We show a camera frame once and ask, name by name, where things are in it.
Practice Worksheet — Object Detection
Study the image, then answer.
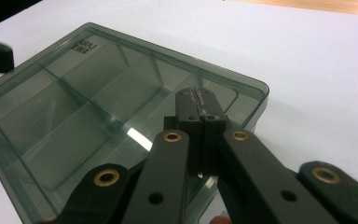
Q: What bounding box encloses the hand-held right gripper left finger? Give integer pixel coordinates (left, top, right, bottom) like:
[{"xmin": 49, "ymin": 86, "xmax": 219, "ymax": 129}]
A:
[{"xmin": 163, "ymin": 88, "xmax": 205, "ymax": 175}]

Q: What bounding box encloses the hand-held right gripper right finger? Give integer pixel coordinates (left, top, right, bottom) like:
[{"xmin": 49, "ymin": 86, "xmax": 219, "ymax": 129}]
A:
[{"xmin": 196, "ymin": 88, "xmax": 231, "ymax": 177}]

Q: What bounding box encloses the smoky clear plastic compartment box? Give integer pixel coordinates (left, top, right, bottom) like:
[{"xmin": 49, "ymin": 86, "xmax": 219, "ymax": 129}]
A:
[{"xmin": 0, "ymin": 21, "xmax": 270, "ymax": 224}]

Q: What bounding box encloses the white board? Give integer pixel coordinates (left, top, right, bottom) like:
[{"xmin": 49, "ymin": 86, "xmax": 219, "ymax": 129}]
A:
[{"xmin": 0, "ymin": 0, "xmax": 358, "ymax": 224}]

